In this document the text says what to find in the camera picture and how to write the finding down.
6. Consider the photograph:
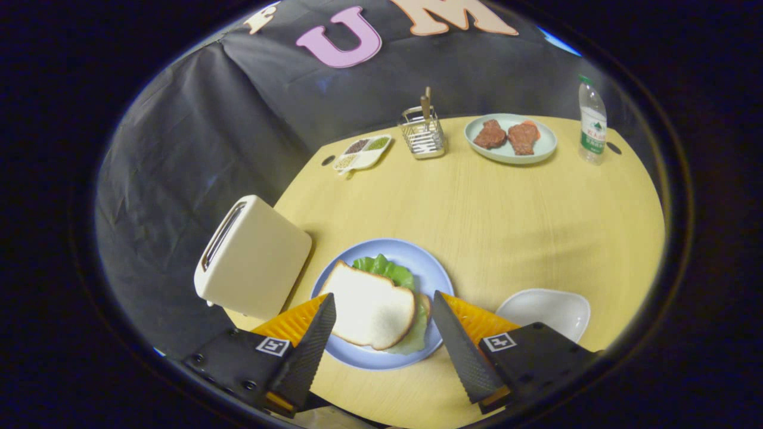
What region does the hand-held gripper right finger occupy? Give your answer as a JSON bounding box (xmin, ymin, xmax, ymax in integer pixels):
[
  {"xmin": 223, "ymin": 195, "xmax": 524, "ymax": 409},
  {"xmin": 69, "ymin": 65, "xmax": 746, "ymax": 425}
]
[{"xmin": 432, "ymin": 290, "xmax": 603, "ymax": 415}]

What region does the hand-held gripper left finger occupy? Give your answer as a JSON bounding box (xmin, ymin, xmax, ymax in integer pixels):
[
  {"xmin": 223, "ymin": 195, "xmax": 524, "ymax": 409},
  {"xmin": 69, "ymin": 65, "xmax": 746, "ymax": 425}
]
[{"xmin": 182, "ymin": 292, "xmax": 337, "ymax": 418}]

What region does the toasted bread slice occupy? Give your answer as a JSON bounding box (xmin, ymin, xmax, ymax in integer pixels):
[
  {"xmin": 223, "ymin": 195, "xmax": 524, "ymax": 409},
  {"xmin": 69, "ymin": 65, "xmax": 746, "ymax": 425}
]
[{"xmin": 318, "ymin": 260, "xmax": 417, "ymax": 351}]

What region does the green lettuce leaf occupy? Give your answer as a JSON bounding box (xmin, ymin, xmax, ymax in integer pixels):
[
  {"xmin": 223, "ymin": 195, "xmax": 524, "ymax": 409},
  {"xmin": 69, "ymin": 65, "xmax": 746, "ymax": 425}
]
[{"xmin": 352, "ymin": 254, "xmax": 431, "ymax": 356}]

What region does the blue plate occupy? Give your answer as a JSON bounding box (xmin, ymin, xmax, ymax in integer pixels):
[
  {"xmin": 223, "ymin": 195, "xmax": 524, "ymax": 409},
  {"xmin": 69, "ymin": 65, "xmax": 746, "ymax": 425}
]
[{"xmin": 310, "ymin": 238, "xmax": 455, "ymax": 371}]

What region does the white toaster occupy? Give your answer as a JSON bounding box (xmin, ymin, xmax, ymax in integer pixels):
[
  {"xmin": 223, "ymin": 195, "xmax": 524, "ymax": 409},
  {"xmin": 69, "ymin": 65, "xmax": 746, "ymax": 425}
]
[{"xmin": 194, "ymin": 195, "xmax": 313, "ymax": 322}]

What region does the light green plate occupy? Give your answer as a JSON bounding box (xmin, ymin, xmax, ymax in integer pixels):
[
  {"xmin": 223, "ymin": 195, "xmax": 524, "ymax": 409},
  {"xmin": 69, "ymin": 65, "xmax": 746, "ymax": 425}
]
[{"xmin": 464, "ymin": 113, "xmax": 558, "ymax": 165}]

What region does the white divided spice dish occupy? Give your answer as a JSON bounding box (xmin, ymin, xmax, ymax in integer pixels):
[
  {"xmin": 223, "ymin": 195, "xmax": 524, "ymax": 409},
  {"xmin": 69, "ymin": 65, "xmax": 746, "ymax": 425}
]
[{"xmin": 333, "ymin": 135, "xmax": 393, "ymax": 175}]

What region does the brown meat patty orange edge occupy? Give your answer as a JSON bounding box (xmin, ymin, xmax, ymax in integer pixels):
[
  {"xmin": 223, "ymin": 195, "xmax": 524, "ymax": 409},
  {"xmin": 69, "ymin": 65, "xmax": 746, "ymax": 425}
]
[{"xmin": 508, "ymin": 121, "xmax": 541, "ymax": 156}]

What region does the black backdrop cloth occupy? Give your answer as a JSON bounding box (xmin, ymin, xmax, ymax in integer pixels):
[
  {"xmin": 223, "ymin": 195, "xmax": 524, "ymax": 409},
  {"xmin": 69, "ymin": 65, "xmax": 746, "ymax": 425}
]
[{"xmin": 95, "ymin": 0, "xmax": 662, "ymax": 358}]

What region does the clear plastic water bottle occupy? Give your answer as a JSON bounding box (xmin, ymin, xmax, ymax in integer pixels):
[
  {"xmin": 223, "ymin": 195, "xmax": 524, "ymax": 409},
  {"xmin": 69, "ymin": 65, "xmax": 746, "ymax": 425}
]
[{"xmin": 578, "ymin": 74, "xmax": 607, "ymax": 166}]

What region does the metal wire utensil holder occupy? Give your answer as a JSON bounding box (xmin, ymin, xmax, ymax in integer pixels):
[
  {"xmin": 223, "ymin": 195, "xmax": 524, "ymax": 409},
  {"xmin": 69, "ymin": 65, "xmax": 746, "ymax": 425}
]
[{"xmin": 398, "ymin": 106, "xmax": 446, "ymax": 160}]

